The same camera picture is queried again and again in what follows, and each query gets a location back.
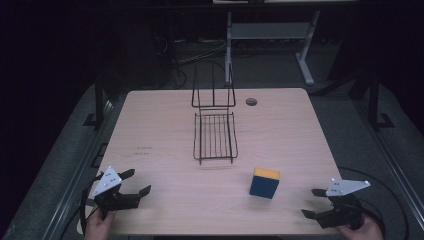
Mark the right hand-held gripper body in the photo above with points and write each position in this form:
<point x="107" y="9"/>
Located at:
<point x="345" y="210"/>

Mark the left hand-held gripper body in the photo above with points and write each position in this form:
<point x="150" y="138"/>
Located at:
<point x="111" y="200"/>

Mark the blue and yellow sponge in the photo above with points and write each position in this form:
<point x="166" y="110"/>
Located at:
<point x="264" y="186"/>

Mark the person's right hand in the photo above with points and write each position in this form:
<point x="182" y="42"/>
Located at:
<point x="366" y="231"/>

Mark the person's left hand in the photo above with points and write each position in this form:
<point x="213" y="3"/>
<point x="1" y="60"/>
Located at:
<point x="98" y="228"/>

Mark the grey metal stand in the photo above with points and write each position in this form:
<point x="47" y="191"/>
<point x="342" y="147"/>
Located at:
<point x="270" y="31"/>

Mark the grey metal rail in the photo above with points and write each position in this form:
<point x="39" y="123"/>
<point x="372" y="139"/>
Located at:
<point x="71" y="186"/>
<point x="390" y="156"/>

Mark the black metal post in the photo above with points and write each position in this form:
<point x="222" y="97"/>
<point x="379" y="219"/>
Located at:
<point x="99" y="100"/>
<point x="374" y="100"/>

